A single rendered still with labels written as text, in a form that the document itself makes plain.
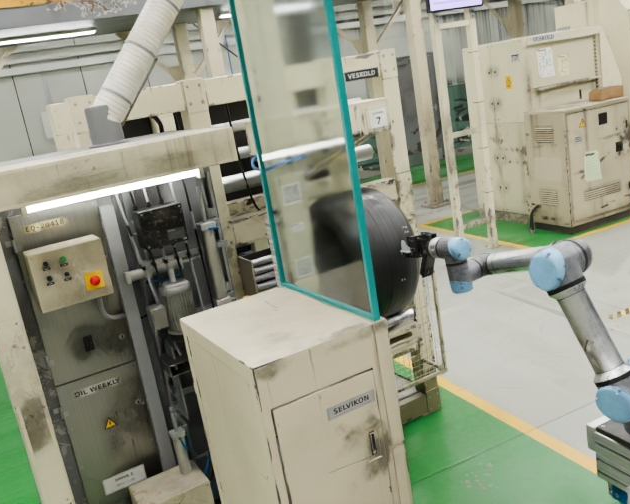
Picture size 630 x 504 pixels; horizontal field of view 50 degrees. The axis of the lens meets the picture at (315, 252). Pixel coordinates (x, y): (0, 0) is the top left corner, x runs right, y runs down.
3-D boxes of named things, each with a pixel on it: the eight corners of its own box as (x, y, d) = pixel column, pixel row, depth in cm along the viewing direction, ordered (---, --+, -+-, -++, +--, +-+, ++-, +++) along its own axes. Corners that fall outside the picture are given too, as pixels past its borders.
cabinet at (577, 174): (573, 236, 674) (564, 110, 644) (532, 229, 726) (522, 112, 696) (638, 215, 708) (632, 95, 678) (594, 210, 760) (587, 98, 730)
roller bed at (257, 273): (262, 325, 299) (250, 261, 292) (249, 318, 312) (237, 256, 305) (301, 311, 308) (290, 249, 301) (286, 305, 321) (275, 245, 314)
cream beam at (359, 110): (275, 155, 276) (268, 120, 273) (249, 155, 298) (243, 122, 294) (393, 129, 304) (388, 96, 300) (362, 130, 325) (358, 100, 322)
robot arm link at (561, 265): (667, 402, 193) (576, 233, 200) (641, 424, 184) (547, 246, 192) (631, 409, 202) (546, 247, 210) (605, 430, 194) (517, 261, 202)
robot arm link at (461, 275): (485, 285, 234) (478, 254, 233) (464, 295, 228) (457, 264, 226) (467, 284, 240) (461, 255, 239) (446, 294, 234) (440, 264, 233)
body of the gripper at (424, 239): (420, 231, 251) (441, 231, 240) (425, 254, 252) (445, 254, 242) (404, 236, 248) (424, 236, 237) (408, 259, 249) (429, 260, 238)
